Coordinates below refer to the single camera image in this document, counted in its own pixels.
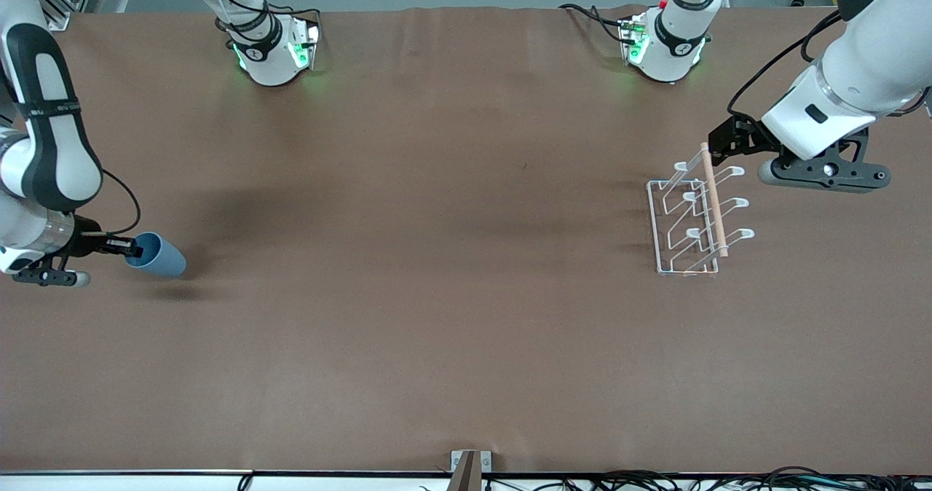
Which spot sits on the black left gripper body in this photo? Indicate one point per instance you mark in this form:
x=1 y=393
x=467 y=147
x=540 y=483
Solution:
x=743 y=135

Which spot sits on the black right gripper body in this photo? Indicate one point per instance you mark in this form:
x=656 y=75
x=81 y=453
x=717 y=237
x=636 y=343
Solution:
x=87 y=239

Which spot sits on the blue plastic cup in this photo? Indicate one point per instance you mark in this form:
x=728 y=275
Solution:
x=164 y=261

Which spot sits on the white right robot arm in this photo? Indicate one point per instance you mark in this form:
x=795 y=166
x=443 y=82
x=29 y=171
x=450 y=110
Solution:
x=44 y=163

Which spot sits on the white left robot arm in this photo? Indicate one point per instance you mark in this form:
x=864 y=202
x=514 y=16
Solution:
x=866 y=61

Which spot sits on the brown table cover sheet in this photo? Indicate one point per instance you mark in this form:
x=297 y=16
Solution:
x=437 y=331

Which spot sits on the small metal bracket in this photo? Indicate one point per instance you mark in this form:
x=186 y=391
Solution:
x=486 y=462

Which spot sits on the brown wooden post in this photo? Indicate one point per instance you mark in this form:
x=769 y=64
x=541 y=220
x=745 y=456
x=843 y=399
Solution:
x=466 y=476

